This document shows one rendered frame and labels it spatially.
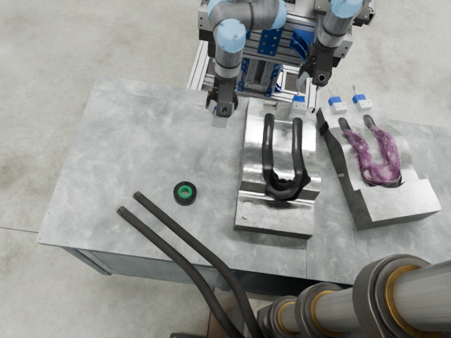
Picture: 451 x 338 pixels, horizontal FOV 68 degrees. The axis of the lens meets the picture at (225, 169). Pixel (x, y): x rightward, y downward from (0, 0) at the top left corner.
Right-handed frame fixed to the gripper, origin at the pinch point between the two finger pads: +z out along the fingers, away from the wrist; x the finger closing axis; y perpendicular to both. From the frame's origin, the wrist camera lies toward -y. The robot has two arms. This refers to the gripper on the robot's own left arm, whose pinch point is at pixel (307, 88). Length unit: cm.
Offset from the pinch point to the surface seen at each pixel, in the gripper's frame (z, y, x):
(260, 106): 12.0, -1.7, 14.7
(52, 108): 101, 41, 140
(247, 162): 8.1, -28.3, 18.0
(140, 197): 17, -42, 52
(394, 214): 10, -39, -32
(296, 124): 12.6, -6.8, 0.4
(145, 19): 101, 136, 99
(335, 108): 13.0, 3.9, -15.0
